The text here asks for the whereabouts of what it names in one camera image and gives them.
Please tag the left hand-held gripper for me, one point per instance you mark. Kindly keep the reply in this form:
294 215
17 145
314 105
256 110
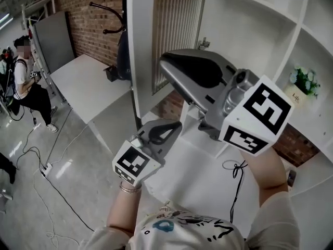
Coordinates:
135 163

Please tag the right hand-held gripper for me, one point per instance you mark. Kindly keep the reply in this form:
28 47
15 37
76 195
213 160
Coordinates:
260 113

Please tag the white slatted cabinet door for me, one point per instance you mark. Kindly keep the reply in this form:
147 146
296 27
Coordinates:
140 48

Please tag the person's right forearm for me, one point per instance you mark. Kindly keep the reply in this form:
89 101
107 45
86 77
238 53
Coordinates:
265 176

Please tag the person's left forearm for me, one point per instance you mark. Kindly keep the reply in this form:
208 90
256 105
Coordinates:
125 210

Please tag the metal door hinge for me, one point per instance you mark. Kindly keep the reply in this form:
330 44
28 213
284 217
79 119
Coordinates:
204 43

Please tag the white open shelf cabinet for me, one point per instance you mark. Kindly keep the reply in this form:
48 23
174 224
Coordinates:
260 22

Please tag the dark hanging bag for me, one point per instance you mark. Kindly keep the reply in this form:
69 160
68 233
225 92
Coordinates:
122 59

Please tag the small black box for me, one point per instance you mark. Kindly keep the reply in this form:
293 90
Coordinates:
110 74

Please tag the white table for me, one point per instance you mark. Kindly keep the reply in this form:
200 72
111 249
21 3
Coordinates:
88 87

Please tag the black coat rack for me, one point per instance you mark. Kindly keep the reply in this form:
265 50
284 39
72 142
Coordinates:
114 17

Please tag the person's printed white shirt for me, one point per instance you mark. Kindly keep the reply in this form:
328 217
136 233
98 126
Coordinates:
187 230

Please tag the potted blue flower plant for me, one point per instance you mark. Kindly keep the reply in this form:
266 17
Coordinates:
303 83

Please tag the white power strip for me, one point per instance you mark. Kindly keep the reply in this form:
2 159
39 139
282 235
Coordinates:
46 169

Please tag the grey board panel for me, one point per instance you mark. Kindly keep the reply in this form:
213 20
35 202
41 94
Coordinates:
54 40

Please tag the small dark device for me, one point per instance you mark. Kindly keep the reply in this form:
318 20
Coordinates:
292 178

